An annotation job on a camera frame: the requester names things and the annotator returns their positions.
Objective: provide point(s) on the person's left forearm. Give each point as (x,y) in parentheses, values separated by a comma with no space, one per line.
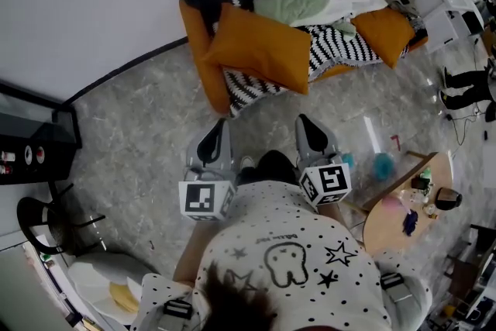
(191,256)

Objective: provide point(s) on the person's black trousers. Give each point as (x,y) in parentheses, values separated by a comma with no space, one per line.
(275,166)

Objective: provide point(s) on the green knitted blanket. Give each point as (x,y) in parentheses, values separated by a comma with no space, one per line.
(286,4)

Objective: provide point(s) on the blue cloth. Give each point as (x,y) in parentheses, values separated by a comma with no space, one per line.
(410,223)

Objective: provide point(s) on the white fluffy blanket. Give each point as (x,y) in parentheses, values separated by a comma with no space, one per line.
(356,2)

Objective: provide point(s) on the small orange cushion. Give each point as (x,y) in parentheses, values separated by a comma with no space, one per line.
(383,33)

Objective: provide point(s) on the orange sofa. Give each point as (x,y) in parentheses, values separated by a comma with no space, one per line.
(197,50)

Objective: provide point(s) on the white egg-shaped plush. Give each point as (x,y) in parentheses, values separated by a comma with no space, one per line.
(93,287)

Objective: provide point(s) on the round wooden table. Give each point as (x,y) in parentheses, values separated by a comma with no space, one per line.
(383,232)

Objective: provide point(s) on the person's right forearm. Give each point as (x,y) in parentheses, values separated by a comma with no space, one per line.
(333,215)

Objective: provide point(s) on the grey round pouf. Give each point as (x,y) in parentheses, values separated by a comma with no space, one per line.
(116,263)

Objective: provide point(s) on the white desk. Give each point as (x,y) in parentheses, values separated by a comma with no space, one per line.
(438,7)

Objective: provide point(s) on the black metal chair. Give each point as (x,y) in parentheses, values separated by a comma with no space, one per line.
(58,232)

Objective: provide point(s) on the pink plastic bag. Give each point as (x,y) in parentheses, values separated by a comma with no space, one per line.
(393,204)

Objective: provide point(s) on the dark shelf frame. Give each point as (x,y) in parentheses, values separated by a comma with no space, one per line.
(465,275)

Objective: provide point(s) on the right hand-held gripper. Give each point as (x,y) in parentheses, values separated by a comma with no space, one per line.
(329,182)

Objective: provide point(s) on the black kettle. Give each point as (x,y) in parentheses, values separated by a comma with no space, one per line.
(448,198)

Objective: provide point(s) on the black glass cabinet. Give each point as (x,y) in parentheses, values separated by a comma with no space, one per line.
(50,151)

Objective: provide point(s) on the person's spotted white shirt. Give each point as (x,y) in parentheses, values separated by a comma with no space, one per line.
(279,228)

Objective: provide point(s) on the large orange cushion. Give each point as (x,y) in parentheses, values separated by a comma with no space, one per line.
(263,46)

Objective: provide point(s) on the person's white shoe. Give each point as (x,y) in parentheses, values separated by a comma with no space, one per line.
(246,163)

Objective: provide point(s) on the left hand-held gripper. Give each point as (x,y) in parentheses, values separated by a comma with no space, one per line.
(199,199)

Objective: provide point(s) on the teal fluffy slipper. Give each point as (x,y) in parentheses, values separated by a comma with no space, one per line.
(348,159)
(383,165)

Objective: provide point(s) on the white tape roll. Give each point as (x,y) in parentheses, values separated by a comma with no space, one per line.
(28,153)
(40,155)

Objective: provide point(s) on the pale green cloth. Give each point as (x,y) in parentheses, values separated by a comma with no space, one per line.
(344,27)

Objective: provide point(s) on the white side counter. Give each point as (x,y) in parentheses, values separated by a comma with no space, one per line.
(19,294)

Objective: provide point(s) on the white red-capped bottle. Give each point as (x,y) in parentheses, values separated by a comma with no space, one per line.
(7,156)
(5,169)

